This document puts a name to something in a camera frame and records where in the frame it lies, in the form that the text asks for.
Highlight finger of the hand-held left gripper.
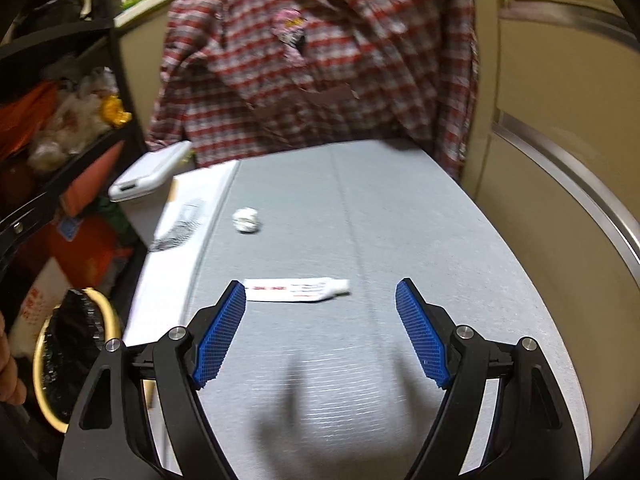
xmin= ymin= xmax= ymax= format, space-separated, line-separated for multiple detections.
xmin=0 ymin=194 xmax=56 ymax=281

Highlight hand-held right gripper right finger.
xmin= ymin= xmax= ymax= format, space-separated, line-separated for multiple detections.
xmin=395 ymin=278 xmax=583 ymax=480

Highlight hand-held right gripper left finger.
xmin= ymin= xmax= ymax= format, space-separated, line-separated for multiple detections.
xmin=57 ymin=280 xmax=247 ymax=480

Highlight white tube with red print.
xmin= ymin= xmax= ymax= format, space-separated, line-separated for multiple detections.
xmin=243 ymin=277 xmax=351 ymax=303

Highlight round bin with black liner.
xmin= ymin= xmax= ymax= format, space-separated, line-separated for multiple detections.
xmin=32 ymin=287 xmax=123 ymax=433

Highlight person's left hand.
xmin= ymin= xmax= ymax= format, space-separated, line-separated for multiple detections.
xmin=0 ymin=310 xmax=27 ymax=405

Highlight orange packaged food bag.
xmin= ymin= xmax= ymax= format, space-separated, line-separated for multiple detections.
xmin=47 ymin=140 xmax=136 ymax=301

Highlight white sack with red print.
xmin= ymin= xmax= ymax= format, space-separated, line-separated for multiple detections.
xmin=10 ymin=260 xmax=76 ymax=356

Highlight orange plastic bag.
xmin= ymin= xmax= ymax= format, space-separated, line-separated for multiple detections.
xmin=0 ymin=80 xmax=63 ymax=161

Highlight crumpled paper ball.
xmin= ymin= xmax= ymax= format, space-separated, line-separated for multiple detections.
xmin=232 ymin=206 xmax=262 ymax=233

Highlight white plastic bags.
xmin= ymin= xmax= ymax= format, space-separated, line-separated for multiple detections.
xmin=27 ymin=67 xmax=123 ymax=171

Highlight white printed table cover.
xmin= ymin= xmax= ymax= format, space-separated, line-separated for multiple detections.
xmin=122 ymin=160 xmax=241 ymax=346

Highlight white pedal bin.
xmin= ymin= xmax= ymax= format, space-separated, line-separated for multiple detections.
xmin=108 ymin=140 xmax=193 ymax=203

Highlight yellow plastic bag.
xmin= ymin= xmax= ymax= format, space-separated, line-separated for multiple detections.
xmin=100 ymin=96 xmax=132 ymax=128

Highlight black shelf rack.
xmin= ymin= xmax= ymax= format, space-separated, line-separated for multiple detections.
xmin=0 ymin=0 xmax=151 ymax=311

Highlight dark cooking pot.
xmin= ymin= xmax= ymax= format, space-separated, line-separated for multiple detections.
xmin=42 ymin=0 xmax=86 ymax=23

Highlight beige kitchen cabinet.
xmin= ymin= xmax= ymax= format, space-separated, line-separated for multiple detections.
xmin=460 ymin=0 xmax=640 ymax=461

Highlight red plaid shirt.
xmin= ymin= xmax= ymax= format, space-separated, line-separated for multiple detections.
xmin=146 ymin=0 xmax=478 ymax=183

